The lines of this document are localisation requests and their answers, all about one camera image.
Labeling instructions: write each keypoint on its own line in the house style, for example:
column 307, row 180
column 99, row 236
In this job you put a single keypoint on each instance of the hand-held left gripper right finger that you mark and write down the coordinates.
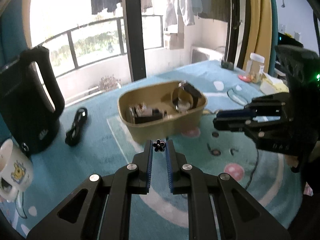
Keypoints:
column 169, row 162

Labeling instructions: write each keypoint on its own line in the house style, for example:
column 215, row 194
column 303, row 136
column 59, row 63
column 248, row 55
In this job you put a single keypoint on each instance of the potted plant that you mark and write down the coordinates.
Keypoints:
column 110, row 82

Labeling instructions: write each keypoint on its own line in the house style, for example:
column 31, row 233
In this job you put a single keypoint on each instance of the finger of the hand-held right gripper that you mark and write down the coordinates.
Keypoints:
column 235, row 115
column 237, row 125

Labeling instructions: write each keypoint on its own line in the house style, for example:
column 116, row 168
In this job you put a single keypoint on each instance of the yellow curtain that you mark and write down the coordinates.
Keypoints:
column 253, row 17

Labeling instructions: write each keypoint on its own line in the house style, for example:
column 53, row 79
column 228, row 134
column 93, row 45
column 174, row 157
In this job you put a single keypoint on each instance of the small black flower earring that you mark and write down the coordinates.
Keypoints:
column 159, row 145

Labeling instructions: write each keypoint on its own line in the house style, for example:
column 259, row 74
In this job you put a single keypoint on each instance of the white appliance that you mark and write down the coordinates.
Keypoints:
column 205, row 53

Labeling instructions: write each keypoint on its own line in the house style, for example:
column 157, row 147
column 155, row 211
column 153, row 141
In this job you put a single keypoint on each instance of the black balcony railing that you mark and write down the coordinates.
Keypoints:
column 100, row 42

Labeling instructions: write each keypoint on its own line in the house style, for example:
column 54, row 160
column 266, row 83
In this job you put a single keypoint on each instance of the dark green small toy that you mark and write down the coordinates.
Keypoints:
column 228, row 65

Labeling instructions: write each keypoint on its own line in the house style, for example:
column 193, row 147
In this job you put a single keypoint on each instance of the person's right hand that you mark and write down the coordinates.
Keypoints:
column 291, row 161

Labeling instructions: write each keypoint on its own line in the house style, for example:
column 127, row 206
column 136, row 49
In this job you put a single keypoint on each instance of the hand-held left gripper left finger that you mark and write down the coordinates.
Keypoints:
column 149, row 162

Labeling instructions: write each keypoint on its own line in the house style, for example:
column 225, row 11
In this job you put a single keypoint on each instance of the blue cartoon dinosaur blanket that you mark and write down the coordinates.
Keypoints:
column 105, row 160

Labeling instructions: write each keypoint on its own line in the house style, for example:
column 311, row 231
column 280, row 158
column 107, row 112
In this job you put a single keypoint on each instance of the black hair clip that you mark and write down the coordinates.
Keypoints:
column 147, row 116

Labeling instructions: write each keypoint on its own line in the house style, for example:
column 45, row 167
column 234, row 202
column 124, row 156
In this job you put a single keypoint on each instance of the clear plastic jar white lid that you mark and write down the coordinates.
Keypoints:
column 255, row 65

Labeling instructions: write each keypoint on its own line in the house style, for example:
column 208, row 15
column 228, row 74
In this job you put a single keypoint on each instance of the yellow rectangular box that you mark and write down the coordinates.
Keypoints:
column 160, row 130

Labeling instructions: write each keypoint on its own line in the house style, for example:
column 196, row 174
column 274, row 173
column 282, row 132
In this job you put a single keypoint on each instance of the white cartoon mug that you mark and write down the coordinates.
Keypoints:
column 13, row 172

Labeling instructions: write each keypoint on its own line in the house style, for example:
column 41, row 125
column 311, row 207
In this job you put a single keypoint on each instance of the row of hanging clothes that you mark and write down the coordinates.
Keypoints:
column 180, row 0

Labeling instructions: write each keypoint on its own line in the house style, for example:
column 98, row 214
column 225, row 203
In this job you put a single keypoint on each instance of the yellow tissue box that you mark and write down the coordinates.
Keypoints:
column 273, row 83

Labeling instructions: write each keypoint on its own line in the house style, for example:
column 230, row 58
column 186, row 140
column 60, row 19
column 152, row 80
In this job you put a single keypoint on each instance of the black door frame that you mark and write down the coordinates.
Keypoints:
column 236, row 22
column 135, row 30

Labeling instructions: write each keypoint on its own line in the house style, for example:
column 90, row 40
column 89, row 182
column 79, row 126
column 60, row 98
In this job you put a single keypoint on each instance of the pink small toy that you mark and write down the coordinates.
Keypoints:
column 244, row 77

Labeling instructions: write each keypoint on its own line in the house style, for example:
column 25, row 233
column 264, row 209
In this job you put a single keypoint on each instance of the teal curtain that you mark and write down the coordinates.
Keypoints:
column 273, row 25
column 15, row 30

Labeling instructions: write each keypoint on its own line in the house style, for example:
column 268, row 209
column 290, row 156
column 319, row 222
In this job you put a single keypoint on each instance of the black electric kettle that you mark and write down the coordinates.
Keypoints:
column 27, row 100

